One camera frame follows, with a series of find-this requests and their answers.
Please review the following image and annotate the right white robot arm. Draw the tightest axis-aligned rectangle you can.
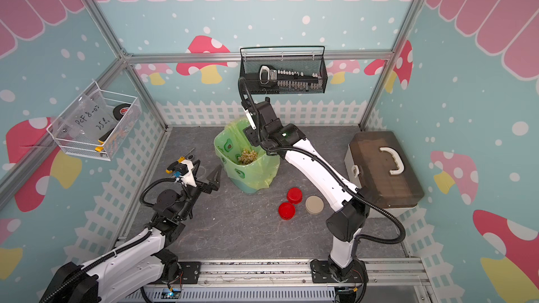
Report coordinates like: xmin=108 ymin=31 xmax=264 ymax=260
xmin=238 ymin=77 xmax=406 ymax=282

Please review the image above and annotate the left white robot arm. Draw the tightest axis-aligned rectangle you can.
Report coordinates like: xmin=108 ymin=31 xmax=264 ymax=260
xmin=40 ymin=157 xmax=222 ymax=302

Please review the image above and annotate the peanut pile in bin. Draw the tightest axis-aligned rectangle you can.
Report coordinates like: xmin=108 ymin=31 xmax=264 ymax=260
xmin=238 ymin=149 xmax=258 ymax=165

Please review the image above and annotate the green bag trash bin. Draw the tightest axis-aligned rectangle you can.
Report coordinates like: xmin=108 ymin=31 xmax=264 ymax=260
xmin=214 ymin=117 xmax=280 ymax=194

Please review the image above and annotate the socket set in basket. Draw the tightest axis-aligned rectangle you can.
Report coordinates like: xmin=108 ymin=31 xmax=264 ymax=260
xmin=258 ymin=65 xmax=325 ymax=92

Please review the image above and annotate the yellow black tool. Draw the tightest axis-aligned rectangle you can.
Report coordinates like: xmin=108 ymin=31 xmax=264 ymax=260
xmin=95 ymin=129 xmax=113 ymax=154

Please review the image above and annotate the black tape roll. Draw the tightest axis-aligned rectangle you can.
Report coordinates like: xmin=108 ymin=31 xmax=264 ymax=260
xmin=113 ymin=103 xmax=131 ymax=121

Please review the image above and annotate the clear plastic bag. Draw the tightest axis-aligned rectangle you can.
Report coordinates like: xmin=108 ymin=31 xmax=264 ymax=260
xmin=57 ymin=90 xmax=118 ymax=150

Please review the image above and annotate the brown lid storage box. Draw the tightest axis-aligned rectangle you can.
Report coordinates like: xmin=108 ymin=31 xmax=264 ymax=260
xmin=345 ymin=131 xmax=425 ymax=216

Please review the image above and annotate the yellow handle screwdriver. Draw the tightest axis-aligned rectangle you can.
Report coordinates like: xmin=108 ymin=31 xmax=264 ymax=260
xmin=166 ymin=148 xmax=195 ymax=174

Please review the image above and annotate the black mesh wall basket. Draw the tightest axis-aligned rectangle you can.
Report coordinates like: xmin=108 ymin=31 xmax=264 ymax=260
xmin=239 ymin=46 xmax=328 ymax=95

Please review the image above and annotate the white wire wall basket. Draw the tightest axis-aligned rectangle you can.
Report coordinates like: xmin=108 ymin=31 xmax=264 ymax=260
xmin=46 ymin=81 xmax=142 ymax=161

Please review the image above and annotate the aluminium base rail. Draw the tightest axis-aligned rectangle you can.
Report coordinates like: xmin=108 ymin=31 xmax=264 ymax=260
xmin=90 ymin=257 xmax=430 ymax=303

